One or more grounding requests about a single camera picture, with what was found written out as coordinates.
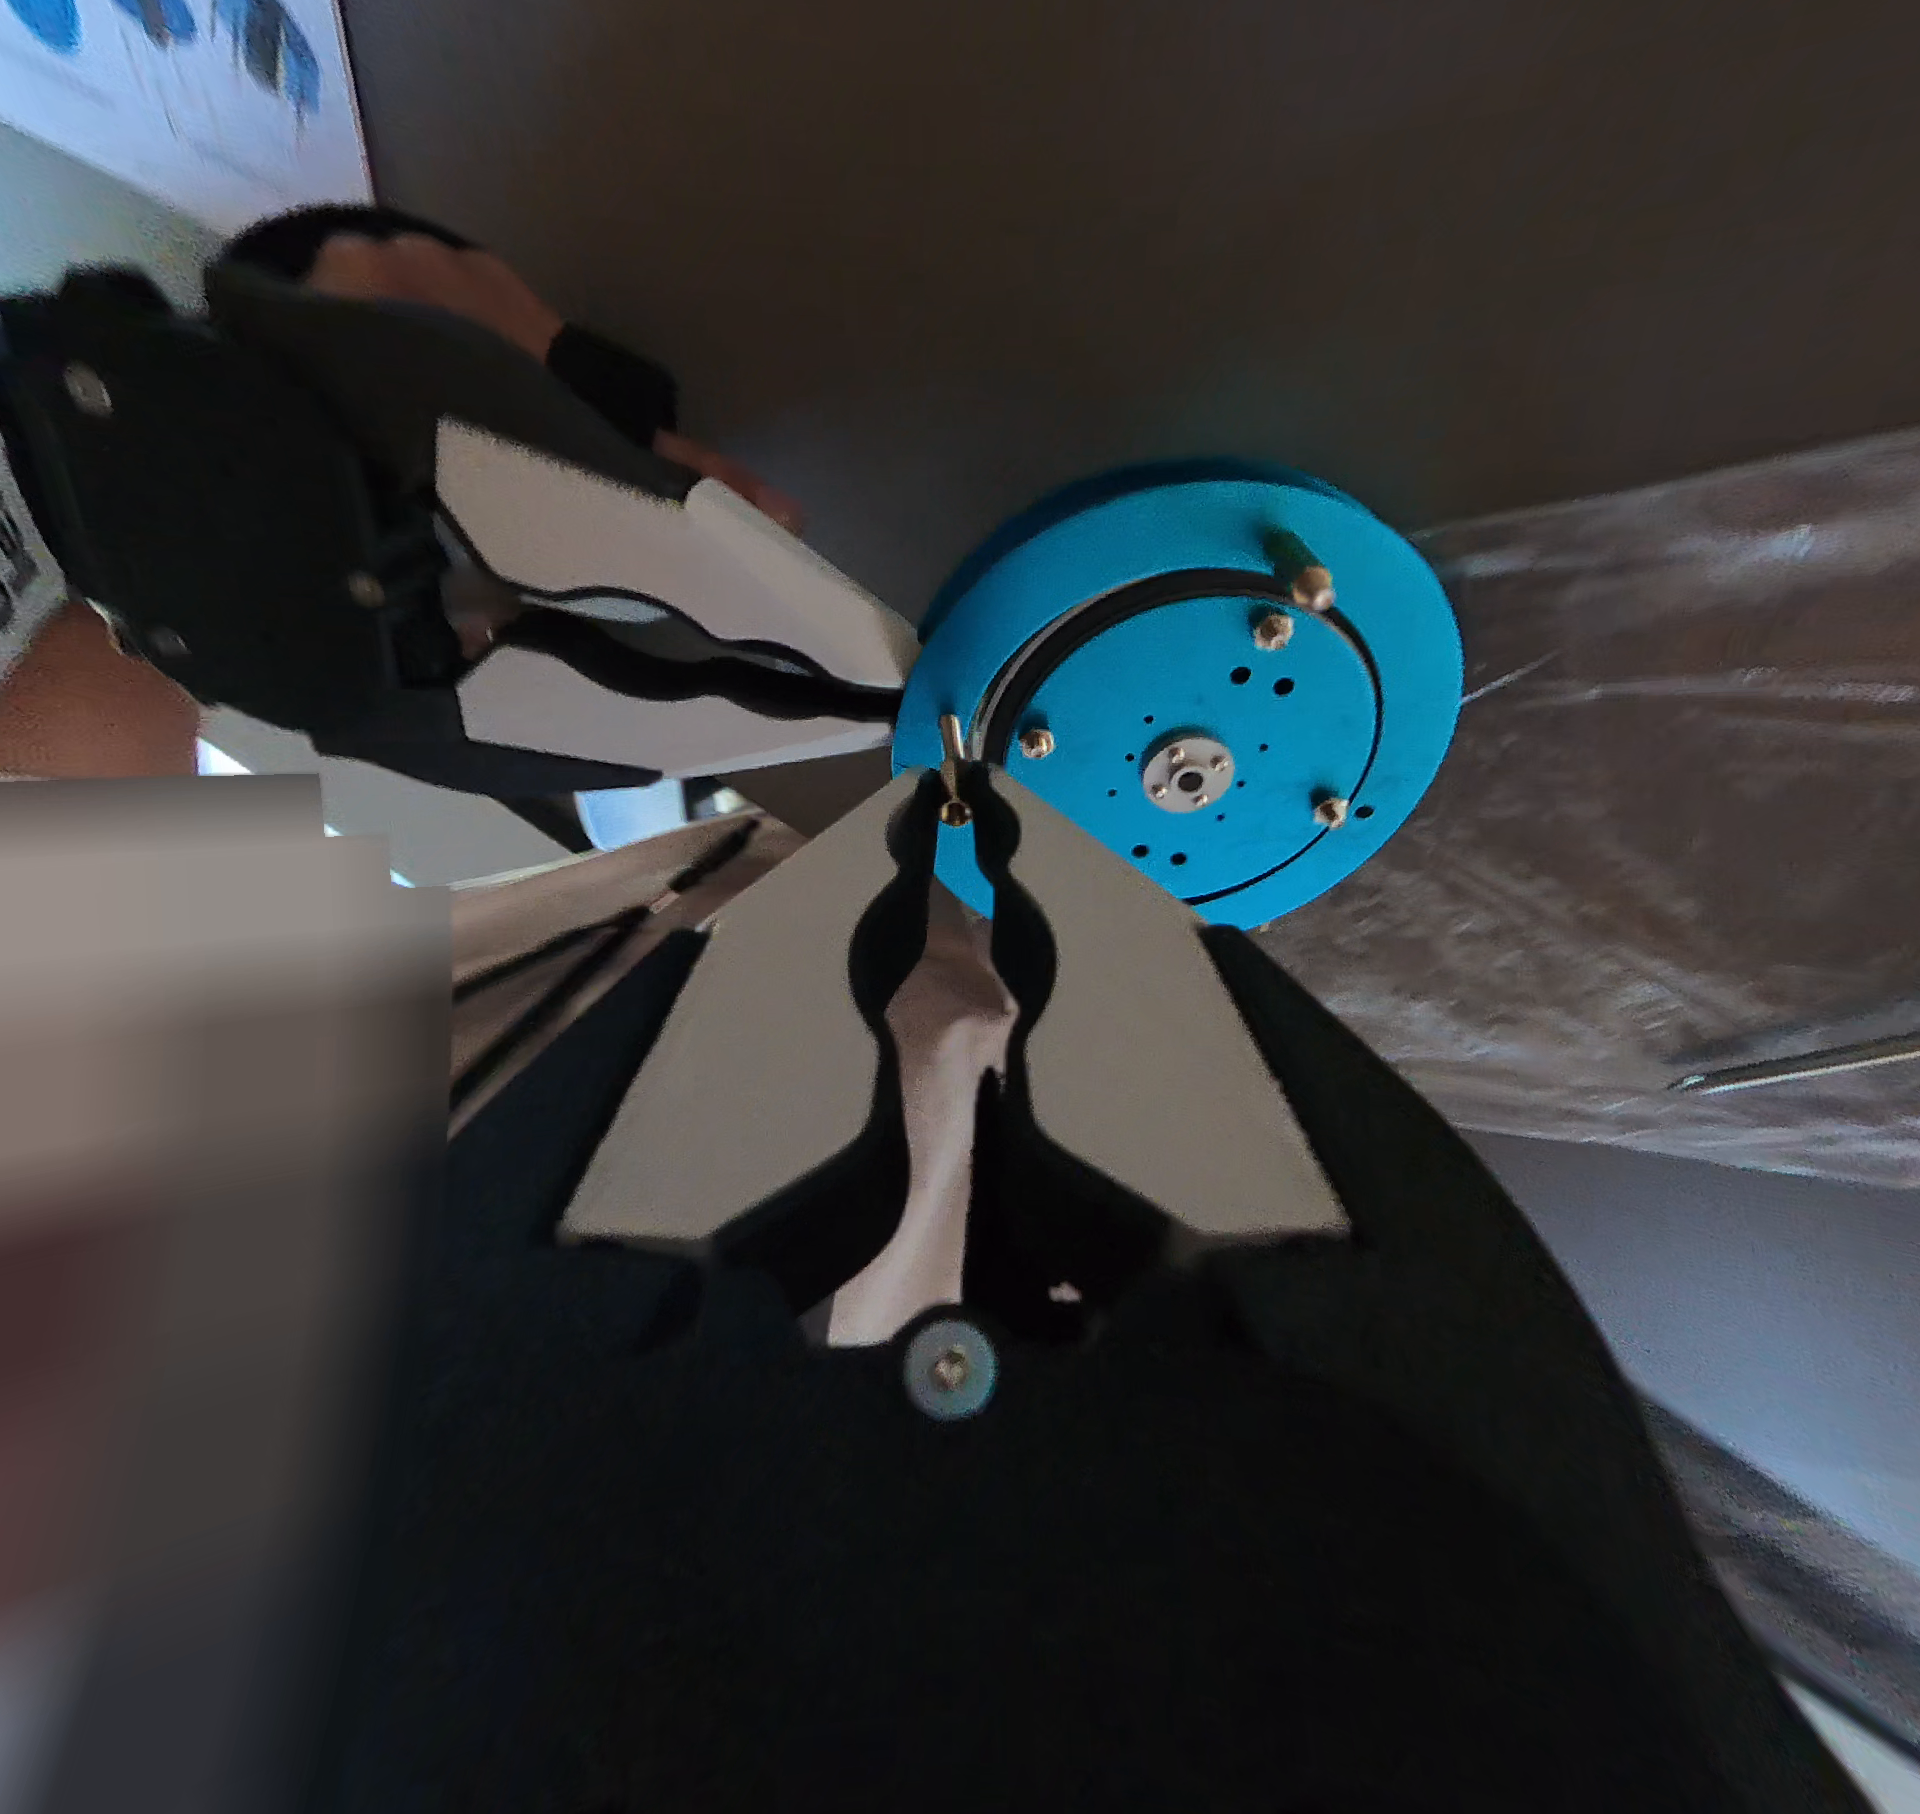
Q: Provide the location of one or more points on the brass hex standoff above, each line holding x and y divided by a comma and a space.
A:
1307, 578
948, 781

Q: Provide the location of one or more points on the person's left hand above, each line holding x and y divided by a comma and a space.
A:
435, 284

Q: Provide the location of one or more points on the person's beige shirt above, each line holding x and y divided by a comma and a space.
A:
945, 1093

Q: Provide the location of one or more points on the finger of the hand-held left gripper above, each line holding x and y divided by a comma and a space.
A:
673, 553
600, 720

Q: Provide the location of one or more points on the grey desk with wooden edge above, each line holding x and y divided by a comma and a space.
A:
1049, 196

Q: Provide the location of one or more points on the clear plastic bag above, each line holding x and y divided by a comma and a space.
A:
1648, 795

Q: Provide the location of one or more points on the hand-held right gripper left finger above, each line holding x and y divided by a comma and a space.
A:
749, 1078

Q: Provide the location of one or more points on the blue round metal turntable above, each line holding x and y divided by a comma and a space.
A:
1396, 617

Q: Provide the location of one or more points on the person's left forearm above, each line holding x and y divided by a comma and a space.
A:
74, 705

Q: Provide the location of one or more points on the assembly instruction sheet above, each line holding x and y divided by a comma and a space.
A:
253, 152

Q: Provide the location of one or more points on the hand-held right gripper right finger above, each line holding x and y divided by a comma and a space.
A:
1170, 1078

